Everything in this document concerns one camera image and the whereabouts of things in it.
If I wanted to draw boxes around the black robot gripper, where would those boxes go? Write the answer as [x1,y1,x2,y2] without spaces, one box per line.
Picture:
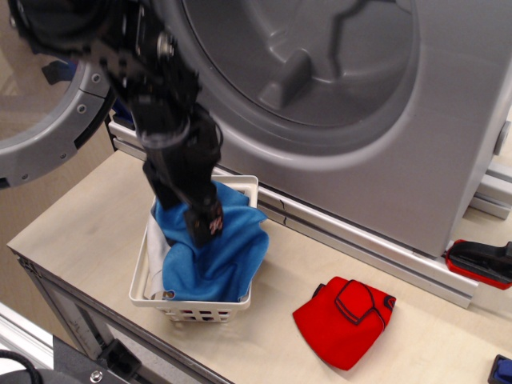
[136,103,223,247]

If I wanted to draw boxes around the red garment with dark trim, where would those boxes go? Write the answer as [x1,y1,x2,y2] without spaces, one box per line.
[293,277,396,370]

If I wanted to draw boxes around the black cable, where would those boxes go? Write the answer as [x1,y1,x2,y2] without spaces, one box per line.
[0,347,45,384]

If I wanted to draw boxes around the black bracket with bolt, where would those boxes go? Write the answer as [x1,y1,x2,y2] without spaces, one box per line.
[53,336,142,383]

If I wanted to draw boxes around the aluminium table frame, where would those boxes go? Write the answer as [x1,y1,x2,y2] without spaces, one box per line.
[15,254,229,383]

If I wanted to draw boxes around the white cloth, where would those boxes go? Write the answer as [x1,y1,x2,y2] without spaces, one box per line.
[146,204,171,299]

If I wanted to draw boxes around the grey toy washing machine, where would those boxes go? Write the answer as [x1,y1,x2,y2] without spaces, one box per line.
[151,1,511,256]

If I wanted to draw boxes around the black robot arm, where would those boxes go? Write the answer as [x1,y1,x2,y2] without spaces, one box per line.
[9,1,223,246]

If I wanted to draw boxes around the blue and black clamp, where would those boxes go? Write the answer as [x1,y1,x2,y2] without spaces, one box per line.
[487,354,512,384]

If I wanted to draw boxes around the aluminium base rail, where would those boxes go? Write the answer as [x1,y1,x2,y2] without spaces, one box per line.
[107,119,480,310]

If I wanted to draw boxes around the round grey washer door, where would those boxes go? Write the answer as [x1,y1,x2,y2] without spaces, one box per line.
[1,37,114,190]

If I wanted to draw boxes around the white plastic laundry basket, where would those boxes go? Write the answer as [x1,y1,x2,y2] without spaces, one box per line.
[129,175,259,322]

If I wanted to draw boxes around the blue cloth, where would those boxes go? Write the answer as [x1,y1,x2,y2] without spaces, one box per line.
[154,182,270,302]

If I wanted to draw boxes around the red and black clamp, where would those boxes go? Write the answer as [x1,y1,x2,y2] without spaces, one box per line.
[445,240,511,290]

